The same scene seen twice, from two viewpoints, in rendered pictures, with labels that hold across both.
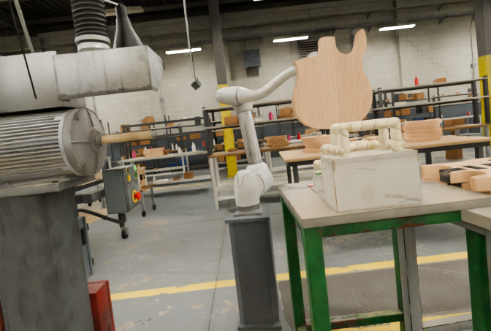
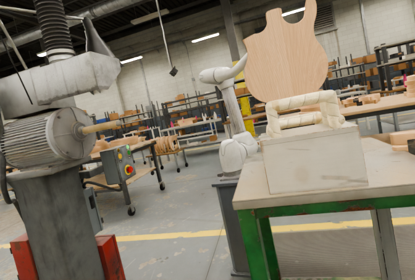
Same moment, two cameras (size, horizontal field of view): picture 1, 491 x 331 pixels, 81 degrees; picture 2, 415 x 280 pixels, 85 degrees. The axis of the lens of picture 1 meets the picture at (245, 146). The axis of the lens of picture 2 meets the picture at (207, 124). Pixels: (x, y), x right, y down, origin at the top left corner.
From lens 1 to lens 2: 0.37 m
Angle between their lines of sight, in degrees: 16
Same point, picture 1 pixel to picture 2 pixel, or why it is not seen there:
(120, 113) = (165, 93)
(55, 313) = (63, 263)
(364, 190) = (297, 171)
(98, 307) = (104, 256)
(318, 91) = (268, 66)
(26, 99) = (27, 106)
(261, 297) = not seen: hidden behind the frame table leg
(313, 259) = (248, 240)
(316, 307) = not seen: outside the picture
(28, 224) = (39, 198)
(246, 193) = (228, 161)
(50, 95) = not seen: hidden behind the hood
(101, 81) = (62, 86)
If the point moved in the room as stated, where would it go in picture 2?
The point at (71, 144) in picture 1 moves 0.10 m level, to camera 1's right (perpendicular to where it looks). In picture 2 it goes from (54, 138) to (73, 134)
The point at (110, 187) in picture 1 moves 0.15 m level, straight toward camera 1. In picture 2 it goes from (106, 164) to (99, 170)
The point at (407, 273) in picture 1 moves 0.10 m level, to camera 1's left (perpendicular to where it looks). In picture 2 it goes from (382, 246) to (356, 247)
